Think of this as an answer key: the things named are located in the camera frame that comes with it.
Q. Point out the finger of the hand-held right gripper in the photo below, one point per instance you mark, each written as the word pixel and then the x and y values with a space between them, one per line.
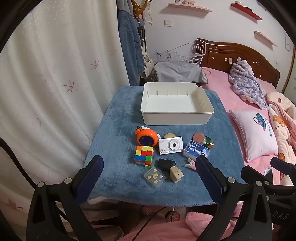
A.
pixel 252 173
pixel 284 165

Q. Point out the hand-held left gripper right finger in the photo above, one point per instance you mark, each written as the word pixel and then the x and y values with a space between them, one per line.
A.
pixel 208 178

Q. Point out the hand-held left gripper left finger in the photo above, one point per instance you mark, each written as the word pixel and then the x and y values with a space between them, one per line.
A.
pixel 90 178

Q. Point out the pink bunny clip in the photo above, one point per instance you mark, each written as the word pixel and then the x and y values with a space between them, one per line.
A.
pixel 190 164

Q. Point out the blue-labelled clear floss box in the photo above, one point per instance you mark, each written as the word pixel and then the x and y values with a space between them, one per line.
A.
pixel 195 149

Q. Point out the beige house-shaped sharpener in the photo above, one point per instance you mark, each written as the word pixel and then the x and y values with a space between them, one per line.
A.
pixel 175 175

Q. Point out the green and gold small jar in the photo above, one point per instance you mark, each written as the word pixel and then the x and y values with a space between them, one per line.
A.
pixel 209 142

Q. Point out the pink heart-shaped case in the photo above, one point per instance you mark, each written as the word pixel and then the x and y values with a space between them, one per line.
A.
pixel 199 137

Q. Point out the black power adapter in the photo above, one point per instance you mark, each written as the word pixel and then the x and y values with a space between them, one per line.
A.
pixel 165 164

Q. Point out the white compact camera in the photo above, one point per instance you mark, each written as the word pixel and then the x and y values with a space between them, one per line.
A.
pixel 171 146

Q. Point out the round gold-lidded tin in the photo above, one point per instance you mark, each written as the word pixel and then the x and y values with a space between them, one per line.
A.
pixel 170 136

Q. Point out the multicoloured puzzle cube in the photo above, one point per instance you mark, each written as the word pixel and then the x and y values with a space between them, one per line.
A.
pixel 143 156

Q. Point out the orange round toy with carabiner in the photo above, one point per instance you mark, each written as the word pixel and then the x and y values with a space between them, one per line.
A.
pixel 150 133

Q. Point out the white plastic storage box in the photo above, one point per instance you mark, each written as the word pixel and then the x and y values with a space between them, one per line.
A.
pixel 175 104

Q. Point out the pink printed pillow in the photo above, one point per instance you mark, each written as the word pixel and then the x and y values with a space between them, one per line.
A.
pixel 252 139

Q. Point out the pink bear-print quilt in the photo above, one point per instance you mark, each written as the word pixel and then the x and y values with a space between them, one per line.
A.
pixel 286 129

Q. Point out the pink woven ball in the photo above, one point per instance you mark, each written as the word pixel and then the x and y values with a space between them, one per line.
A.
pixel 148 209
pixel 173 216

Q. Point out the clear small bead box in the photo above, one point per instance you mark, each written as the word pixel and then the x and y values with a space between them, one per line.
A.
pixel 154 176

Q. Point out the pink fluffy cloth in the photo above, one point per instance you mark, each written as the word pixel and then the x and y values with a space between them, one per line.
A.
pixel 173 229

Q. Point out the blue fluffy blanket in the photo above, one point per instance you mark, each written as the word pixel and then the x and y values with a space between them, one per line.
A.
pixel 120 115

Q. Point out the pink bed sheet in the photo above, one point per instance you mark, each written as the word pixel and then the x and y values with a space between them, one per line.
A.
pixel 222 92

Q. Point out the purple floral blanket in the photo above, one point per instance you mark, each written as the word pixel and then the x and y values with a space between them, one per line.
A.
pixel 247 85

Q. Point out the grey cloth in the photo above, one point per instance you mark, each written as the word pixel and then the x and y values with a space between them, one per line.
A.
pixel 178 71

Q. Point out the white patterned curtain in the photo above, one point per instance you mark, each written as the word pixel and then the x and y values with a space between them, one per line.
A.
pixel 57 69

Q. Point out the dark wooden headboard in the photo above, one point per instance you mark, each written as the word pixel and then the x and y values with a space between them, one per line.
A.
pixel 242 53

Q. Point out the white handbag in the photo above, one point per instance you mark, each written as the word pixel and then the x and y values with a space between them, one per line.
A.
pixel 148 64

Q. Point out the blue denim jacket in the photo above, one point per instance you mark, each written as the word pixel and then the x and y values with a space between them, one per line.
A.
pixel 129 46

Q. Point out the wooden coat rack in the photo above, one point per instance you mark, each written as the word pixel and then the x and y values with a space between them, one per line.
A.
pixel 136 9

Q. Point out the short pink wall shelf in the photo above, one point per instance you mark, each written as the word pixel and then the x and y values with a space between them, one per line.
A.
pixel 266 38

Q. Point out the red wall shelf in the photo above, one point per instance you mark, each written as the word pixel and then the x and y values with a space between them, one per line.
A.
pixel 247 11

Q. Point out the white light switch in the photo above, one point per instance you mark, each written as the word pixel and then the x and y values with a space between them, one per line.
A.
pixel 168 22

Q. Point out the long pink wall shelf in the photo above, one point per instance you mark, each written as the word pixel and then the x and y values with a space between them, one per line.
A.
pixel 192 6

